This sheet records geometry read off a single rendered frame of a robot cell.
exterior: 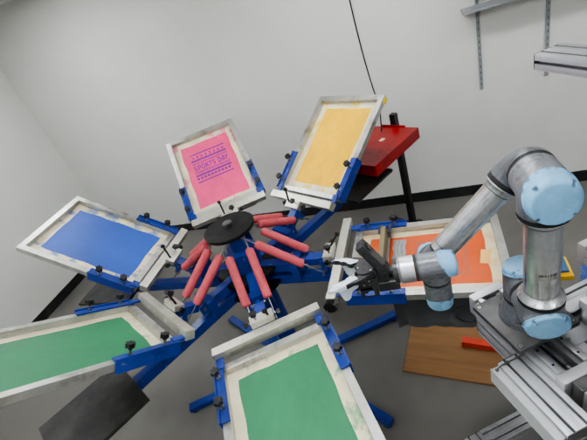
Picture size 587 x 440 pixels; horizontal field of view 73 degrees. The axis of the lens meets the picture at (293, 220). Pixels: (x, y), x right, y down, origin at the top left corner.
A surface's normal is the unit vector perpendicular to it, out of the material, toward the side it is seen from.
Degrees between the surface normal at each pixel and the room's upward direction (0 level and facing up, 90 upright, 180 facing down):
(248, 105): 90
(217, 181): 32
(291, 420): 0
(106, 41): 90
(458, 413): 0
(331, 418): 0
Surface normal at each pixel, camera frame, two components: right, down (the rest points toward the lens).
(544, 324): -0.07, 0.67
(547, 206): -0.15, 0.46
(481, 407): -0.30, -0.80
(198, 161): -0.12, -0.44
